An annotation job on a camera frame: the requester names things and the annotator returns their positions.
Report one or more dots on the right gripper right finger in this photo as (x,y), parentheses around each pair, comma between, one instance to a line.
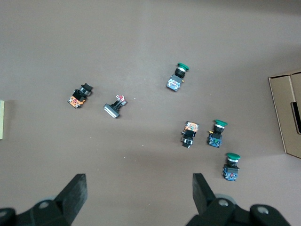
(207,207)

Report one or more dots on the green mushroom push button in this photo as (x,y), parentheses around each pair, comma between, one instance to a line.
(175,81)
(231,170)
(216,137)

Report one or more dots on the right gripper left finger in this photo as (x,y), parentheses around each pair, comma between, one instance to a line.
(68,202)

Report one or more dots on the black square button red terminals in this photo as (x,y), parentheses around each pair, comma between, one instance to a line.
(112,110)

